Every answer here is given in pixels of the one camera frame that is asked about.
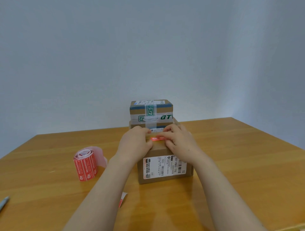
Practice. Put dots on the person's right hand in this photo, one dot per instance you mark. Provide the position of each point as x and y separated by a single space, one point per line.
183 145

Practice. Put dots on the person's left hand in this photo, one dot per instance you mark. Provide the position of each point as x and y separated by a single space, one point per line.
133 145

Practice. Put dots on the wide cardboard box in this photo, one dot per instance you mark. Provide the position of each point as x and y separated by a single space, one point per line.
134 125

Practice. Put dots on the single red label paper sticker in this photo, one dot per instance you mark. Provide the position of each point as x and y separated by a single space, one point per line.
156 138

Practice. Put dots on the cardboard box with torn tape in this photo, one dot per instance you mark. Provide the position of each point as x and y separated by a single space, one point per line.
157 166

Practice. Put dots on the box with green GT tape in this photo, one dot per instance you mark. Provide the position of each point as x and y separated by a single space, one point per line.
138 110

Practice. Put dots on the roll of red stickers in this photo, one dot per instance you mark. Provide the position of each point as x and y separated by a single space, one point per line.
85 167

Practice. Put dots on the white backing paper piece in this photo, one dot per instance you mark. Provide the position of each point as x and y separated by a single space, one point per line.
122 198

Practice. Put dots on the person's right forearm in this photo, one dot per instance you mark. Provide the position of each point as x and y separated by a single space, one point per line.
226 200

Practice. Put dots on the person's left forearm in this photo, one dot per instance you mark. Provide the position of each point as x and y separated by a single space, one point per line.
100 200

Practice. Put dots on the light blue pen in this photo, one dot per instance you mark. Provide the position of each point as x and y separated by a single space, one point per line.
4 202

